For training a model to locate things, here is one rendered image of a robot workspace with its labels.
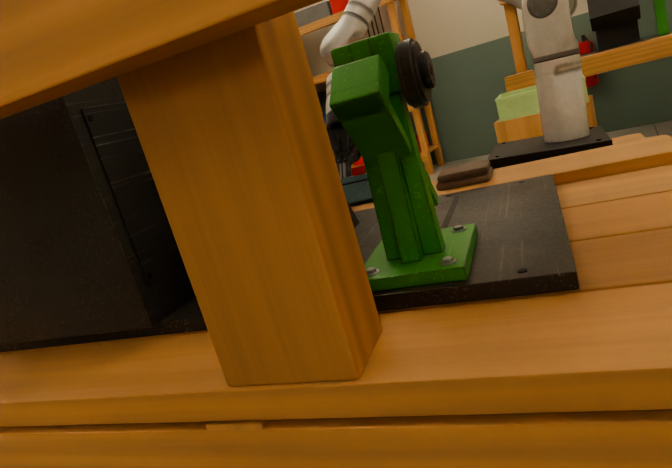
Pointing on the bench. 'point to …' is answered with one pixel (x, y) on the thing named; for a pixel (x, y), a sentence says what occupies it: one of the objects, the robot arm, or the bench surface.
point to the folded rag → (464, 175)
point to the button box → (357, 189)
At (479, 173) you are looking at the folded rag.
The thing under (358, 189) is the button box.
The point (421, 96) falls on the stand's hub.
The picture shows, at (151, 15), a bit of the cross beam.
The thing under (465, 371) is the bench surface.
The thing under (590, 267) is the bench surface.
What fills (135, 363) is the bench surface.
